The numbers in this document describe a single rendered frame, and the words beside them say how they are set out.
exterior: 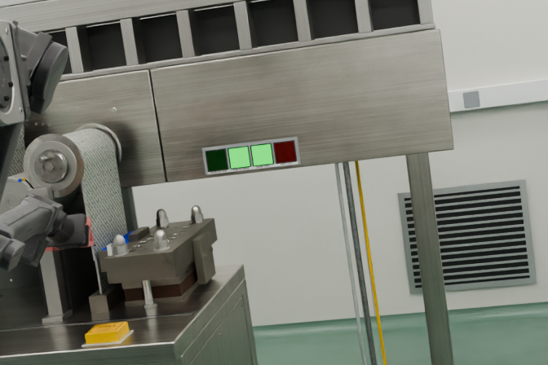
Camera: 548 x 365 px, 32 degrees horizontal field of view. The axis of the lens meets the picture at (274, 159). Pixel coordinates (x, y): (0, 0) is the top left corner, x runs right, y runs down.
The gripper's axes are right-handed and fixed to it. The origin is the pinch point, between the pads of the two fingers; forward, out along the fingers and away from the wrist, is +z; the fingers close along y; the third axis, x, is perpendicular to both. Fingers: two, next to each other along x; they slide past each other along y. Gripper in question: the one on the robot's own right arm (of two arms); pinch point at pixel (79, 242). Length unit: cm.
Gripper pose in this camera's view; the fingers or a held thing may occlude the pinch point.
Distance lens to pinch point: 215.1
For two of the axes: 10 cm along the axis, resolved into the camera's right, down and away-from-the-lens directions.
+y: 9.7, -1.3, -2.0
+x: -0.4, -9.2, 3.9
